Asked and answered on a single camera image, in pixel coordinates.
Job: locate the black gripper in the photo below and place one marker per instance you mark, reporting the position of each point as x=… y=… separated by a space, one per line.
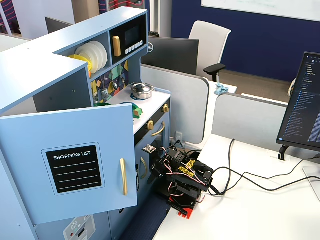
x=156 y=170

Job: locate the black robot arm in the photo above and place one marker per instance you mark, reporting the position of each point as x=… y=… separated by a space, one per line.
x=190 y=186

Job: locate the red printed arm base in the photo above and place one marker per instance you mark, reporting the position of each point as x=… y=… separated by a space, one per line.
x=188 y=211

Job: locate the green round recipient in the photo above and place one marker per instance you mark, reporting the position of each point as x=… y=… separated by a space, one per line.
x=137 y=107

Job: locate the blue shopping list cabinet door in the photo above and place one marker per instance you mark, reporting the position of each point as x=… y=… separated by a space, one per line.
x=25 y=162

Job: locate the blue dishwasher door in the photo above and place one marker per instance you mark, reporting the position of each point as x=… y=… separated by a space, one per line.
x=143 y=190

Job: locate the blue oven door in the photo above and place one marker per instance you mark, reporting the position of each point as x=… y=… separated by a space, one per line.
x=166 y=140

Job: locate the white power outlet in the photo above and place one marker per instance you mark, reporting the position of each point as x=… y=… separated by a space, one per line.
x=178 y=136

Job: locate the gold stove knob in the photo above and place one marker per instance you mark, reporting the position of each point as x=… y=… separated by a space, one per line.
x=165 y=108
x=150 y=125

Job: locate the grey desk divider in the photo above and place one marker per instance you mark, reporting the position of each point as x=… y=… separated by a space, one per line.
x=185 y=105
x=247 y=120

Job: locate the blue freezer door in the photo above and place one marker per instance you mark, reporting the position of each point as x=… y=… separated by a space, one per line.
x=102 y=225

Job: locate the steel pot with lid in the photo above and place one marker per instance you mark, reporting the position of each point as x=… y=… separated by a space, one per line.
x=142 y=92

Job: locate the dark green plastic board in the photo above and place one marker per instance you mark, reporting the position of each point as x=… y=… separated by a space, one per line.
x=102 y=104

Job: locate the metal slotted spatula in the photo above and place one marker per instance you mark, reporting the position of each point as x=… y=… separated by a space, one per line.
x=105 y=93

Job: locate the metal skimmer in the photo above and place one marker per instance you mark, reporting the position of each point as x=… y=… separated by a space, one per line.
x=95 y=99

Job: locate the metal ladle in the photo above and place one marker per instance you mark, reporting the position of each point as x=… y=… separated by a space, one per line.
x=114 y=85

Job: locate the metal spoon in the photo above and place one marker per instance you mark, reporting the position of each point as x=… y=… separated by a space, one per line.
x=122 y=79

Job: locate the blue crumpled cloth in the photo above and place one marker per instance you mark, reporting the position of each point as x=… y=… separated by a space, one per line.
x=220 y=89

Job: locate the black Dell monitor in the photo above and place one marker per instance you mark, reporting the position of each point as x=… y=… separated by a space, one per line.
x=172 y=55

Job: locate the white toy plate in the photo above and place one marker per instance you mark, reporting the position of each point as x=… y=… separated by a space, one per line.
x=83 y=51
x=100 y=47
x=105 y=53

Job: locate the black monitor stand clamp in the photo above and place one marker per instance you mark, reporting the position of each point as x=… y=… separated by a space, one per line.
x=283 y=151

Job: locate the yellow star fruit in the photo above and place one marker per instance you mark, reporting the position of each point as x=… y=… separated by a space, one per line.
x=82 y=59

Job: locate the white office chair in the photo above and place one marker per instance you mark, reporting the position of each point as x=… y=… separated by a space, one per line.
x=210 y=40

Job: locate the black microwave door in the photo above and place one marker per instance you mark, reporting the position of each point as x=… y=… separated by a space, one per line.
x=130 y=25

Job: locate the blue toy kitchen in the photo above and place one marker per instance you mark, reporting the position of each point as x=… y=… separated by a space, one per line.
x=37 y=75

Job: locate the lit code screen monitor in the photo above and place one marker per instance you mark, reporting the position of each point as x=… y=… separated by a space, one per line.
x=302 y=112

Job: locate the dark computer monitor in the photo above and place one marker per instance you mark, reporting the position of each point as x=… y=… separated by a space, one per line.
x=56 y=25

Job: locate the white whiteboard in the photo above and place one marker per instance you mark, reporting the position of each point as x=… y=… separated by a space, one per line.
x=262 y=7

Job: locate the small wrist camera board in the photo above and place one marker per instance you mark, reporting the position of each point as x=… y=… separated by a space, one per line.
x=149 y=149

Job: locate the silver monitor base plate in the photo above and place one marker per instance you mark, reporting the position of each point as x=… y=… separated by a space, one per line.
x=313 y=182

